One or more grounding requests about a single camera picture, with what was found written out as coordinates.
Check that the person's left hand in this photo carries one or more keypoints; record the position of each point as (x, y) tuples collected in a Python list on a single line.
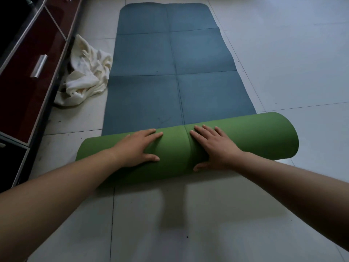
[(133, 148)]

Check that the person's right hand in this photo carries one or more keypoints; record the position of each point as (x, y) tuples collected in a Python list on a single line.
[(218, 152)]

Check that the person's right little finger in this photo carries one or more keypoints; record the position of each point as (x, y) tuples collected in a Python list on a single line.
[(221, 133)]

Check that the person's right thumb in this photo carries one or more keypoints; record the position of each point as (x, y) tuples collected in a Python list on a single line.
[(202, 166)]

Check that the person's right middle finger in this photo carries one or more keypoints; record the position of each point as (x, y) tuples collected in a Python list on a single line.
[(204, 133)]

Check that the person's left thumb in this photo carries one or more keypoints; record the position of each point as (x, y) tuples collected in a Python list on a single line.
[(151, 158)]

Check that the blue and green yoga mat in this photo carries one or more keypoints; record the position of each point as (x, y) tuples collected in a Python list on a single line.
[(174, 79)]

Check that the person's left forearm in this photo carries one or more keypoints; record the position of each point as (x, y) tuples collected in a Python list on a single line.
[(51, 199)]

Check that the person's right forearm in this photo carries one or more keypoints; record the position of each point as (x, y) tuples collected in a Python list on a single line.
[(297, 193)]

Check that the crumpled white cloth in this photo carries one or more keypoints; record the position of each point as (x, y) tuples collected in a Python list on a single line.
[(84, 76)]

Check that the dark red low cabinet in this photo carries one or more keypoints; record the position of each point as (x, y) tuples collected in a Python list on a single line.
[(24, 92)]

